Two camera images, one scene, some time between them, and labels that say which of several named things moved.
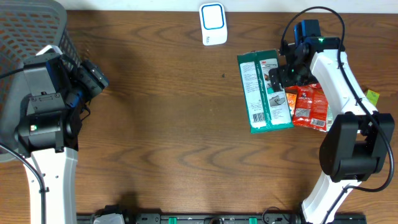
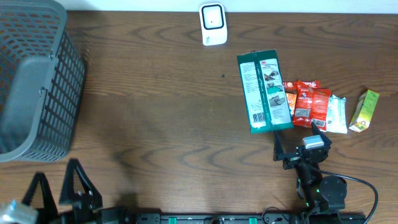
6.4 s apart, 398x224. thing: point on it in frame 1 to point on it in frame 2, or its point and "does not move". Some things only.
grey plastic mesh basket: (27, 28) does not move
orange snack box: (291, 99) does not move
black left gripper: (94, 76) to (84, 214)
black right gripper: (282, 70) to (291, 161)
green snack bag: (267, 110) does not move
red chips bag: (311, 106) does not move
